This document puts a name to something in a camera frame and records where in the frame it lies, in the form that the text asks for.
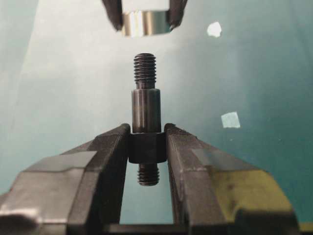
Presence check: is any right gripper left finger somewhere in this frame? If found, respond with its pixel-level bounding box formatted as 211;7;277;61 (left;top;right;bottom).
0;124;130;235

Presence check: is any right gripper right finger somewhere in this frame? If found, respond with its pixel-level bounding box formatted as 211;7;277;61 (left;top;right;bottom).
164;123;300;235

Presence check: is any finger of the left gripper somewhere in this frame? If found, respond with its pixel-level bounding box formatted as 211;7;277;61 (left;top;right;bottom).
167;0;188;30
102;0;123;31

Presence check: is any silver metal washer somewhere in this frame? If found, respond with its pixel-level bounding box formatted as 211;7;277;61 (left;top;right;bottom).
121;10;171;37

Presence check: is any dark threaded metal shaft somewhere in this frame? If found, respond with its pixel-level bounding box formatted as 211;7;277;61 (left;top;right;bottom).
129;53;167;187

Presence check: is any small white speck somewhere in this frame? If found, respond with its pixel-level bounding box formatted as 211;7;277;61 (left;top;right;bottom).
207;22;222;38

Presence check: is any small pale tape square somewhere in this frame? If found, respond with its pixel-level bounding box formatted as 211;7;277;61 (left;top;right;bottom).
221;112;241;128

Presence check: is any teal table mat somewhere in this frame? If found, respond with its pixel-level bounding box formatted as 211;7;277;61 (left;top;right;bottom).
0;0;313;222

